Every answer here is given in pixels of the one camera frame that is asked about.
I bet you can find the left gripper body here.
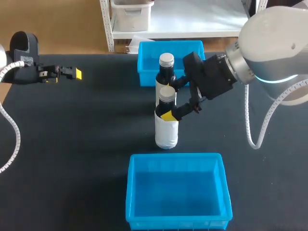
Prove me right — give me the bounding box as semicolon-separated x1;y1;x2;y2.
9;30;40;85

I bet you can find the white bottle with silver cap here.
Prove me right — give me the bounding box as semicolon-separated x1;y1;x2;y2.
154;86;180;150
154;53;179;97

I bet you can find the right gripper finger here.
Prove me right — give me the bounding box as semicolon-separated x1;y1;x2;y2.
160;103;202;122
168;75;192;92

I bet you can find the blue plastic bin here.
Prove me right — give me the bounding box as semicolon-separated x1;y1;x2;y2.
125;152;233;231
137;40;206;88

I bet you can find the pale grey plastic crate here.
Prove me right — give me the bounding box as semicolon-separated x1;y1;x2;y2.
110;0;153;32

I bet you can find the white metal shelf rack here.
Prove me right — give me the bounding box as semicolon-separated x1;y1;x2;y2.
99;0;261;53

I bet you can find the white cable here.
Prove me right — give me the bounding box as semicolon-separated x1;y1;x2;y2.
244;79;308;150
0;60;26;174

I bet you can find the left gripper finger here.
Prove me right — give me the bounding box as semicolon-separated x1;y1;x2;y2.
58;66;84;80
38;64;60;84

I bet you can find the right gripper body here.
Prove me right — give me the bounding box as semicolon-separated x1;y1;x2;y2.
182;51;238;107

